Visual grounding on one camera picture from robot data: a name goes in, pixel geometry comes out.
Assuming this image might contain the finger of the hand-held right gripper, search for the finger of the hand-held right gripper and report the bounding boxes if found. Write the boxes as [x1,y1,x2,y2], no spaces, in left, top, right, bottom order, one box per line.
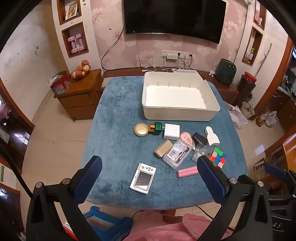
[265,163,296,197]

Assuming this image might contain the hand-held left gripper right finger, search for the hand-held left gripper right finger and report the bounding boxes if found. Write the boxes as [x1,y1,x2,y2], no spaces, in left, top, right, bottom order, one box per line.
[196,155,274,241]

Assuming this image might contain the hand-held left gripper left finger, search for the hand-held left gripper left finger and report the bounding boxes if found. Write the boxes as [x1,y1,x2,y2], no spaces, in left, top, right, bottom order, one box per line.
[26,155,103,241]

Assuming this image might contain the colourful puzzle cube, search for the colourful puzzle cube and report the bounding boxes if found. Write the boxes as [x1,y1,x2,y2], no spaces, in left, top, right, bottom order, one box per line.
[207,148,227,169]

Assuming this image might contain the pink ribbed bar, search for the pink ribbed bar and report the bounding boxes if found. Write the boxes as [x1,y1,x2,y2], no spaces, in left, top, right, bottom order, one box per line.
[177,166,199,178]

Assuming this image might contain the clear plastic cup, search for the clear plastic cup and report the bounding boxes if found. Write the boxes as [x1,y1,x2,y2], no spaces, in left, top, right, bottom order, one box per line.
[192,143,210,163]

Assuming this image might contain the white scraper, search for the white scraper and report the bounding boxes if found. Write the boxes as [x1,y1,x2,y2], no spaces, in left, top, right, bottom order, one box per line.
[205,126,220,147]

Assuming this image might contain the black plug charger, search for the black plug charger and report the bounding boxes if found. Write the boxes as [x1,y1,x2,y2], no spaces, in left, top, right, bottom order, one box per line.
[193,132,208,147]

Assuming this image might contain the clear labelled plastic case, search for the clear labelled plastic case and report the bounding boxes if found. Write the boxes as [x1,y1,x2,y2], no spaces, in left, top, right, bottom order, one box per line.
[162,139,193,169]

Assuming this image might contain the pink correction tape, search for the pink correction tape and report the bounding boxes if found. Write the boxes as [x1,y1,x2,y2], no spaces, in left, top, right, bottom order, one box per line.
[180,132,196,149]

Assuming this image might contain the white digital camera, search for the white digital camera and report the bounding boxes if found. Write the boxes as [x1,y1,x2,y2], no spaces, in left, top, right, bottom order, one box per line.
[129,163,157,195]

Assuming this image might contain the beige rectangular box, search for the beige rectangular box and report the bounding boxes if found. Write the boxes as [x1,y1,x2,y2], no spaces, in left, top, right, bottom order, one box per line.
[154,140,174,158]

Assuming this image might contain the white charger block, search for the white charger block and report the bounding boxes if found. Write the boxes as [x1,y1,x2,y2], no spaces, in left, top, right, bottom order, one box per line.
[163,123,180,140]

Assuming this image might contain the round gold compact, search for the round gold compact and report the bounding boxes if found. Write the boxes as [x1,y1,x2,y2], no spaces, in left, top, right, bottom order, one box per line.
[134,123,150,137]

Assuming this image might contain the green perfume bottle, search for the green perfume bottle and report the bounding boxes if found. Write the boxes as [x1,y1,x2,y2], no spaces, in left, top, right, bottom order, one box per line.
[148,122,163,135]

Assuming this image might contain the white plastic storage box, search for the white plastic storage box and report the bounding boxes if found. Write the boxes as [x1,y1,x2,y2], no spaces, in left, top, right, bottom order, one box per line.
[142,71,221,121]

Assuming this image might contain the printed cardboard box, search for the printed cardboard box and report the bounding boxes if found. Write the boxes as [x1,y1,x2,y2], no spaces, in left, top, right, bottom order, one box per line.
[251,158,266,174]

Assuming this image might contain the blue embossed blanket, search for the blue embossed blanket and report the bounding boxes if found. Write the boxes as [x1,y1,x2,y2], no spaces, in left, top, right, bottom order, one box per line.
[82,76,249,210]

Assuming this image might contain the blue plastic stool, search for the blue plastic stool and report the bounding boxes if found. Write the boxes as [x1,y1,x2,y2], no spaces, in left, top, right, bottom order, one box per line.
[82,206,133,241]

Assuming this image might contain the oil bottle in bag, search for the oil bottle in bag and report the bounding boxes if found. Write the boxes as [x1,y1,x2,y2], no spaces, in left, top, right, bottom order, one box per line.
[255,111,278,127]

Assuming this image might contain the white bucket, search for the white bucket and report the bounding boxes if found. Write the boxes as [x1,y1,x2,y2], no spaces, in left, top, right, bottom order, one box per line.
[240,101,255,120]

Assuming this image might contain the white plastic bag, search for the white plastic bag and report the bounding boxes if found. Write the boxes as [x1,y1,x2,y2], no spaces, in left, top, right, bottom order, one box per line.
[225,103,249,127]

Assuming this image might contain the pink fleece robe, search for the pink fleece robe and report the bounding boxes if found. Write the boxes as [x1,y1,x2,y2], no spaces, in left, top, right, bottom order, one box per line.
[128,210,232,241]

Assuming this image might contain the wooden side cabinet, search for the wooden side cabinet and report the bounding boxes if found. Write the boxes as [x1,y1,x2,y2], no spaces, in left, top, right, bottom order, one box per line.
[54,69,103,121]

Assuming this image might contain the brown wicker basket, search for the brown wicker basket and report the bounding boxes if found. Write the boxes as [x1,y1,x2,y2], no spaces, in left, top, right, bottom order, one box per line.
[232,74,257,108]

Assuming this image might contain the red tissue box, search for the red tissue box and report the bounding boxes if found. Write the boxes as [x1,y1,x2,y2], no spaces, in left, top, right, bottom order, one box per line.
[46,74,72,94]

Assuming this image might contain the red lidded container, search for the red lidded container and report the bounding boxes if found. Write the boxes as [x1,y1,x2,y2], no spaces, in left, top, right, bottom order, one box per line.
[244,71,257,84]

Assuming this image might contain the pile of red yellow fruit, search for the pile of red yellow fruit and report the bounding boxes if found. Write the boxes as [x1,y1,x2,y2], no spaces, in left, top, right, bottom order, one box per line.
[71,60,91,78]

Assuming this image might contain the dark green air fryer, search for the dark green air fryer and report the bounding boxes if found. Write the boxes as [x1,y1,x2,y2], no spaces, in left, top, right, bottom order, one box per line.
[216,58,237,85]

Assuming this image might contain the thin leaning pole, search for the thin leaning pole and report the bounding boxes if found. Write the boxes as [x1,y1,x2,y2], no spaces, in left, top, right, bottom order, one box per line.
[251,43,272,109]

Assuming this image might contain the white power strip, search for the white power strip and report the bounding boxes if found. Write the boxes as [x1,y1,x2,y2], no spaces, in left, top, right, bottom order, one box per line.
[173,68,199,76]

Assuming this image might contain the pink dumbbell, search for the pink dumbbell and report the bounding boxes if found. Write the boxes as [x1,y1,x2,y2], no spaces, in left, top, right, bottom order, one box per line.
[75,34,86,52]
[68,37,78,54]

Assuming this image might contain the black curved television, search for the black curved television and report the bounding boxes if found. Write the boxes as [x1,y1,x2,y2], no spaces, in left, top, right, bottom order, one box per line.
[124,0,227,44]

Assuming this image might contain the picture book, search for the picture book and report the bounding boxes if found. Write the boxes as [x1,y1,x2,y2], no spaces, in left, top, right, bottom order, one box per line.
[65,1,79,20]

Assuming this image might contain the black floor cable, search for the black floor cable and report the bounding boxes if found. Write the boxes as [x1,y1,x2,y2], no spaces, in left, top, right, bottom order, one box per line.
[132,205,218,223]

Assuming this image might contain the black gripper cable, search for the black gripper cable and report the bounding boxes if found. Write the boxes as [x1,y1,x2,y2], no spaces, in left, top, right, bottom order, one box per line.
[0,146,33,197]

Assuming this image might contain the black wire fruit basket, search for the black wire fruit basket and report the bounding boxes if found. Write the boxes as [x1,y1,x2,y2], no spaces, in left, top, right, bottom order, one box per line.
[70,70,91,81]

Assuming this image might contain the black plug cable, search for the black plug cable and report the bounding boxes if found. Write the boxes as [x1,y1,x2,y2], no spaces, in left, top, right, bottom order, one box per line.
[178,53,193,68]

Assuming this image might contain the white cable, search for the white cable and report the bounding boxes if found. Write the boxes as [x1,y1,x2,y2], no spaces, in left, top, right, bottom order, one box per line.
[141,58,167,72]

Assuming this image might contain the black television cable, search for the black television cable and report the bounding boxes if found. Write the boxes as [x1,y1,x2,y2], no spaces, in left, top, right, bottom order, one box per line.
[100,24,126,70]

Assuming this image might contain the white wall socket panel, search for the white wall socket panel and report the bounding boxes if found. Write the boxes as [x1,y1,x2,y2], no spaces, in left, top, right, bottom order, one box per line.
[161,50,192,61]

